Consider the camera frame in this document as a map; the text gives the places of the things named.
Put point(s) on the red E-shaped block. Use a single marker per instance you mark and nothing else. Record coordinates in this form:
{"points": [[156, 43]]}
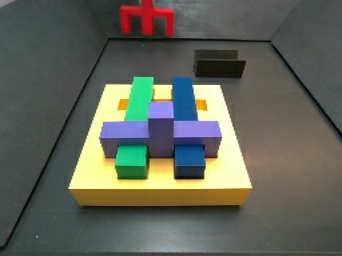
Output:
{"points": [[148, 12]]}

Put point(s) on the yellow base board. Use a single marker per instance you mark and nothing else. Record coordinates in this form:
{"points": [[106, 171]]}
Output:
{"points": [[225, 186]]}

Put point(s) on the purple cross block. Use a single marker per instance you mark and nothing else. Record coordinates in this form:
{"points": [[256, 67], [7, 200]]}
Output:
{"points": [[161, 133]]}

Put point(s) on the blue long block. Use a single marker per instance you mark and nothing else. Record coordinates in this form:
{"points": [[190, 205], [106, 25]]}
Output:
{"points": [[189, 156]]}

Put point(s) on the green long block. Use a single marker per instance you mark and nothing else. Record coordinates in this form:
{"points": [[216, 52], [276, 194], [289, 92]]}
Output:
{"points": [[132, 162]]}

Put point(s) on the black metal bracket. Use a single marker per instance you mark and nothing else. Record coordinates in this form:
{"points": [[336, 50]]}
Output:
{"points": [[218, 64]]}

